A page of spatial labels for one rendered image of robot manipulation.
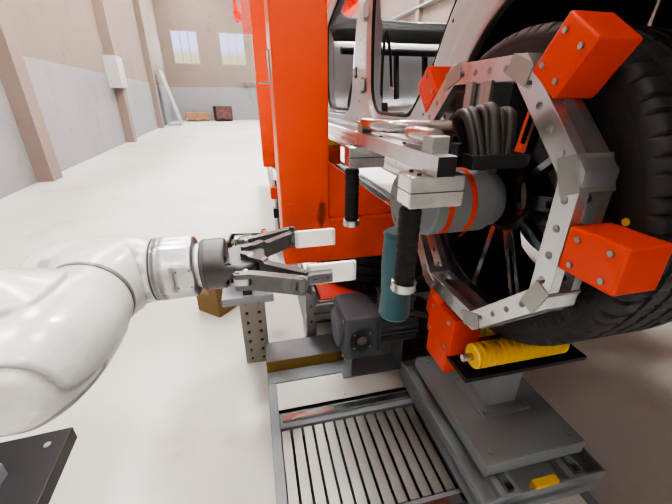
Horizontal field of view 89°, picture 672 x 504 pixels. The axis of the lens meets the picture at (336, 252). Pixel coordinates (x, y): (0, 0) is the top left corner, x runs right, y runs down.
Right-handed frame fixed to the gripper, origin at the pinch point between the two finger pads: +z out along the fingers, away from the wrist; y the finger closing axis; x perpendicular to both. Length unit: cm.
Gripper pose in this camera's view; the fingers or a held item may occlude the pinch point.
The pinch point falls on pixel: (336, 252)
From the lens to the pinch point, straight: 53.9
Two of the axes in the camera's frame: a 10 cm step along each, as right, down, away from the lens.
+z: 9.7, -0.9, 2.1
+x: 0.0, -9.1, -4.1
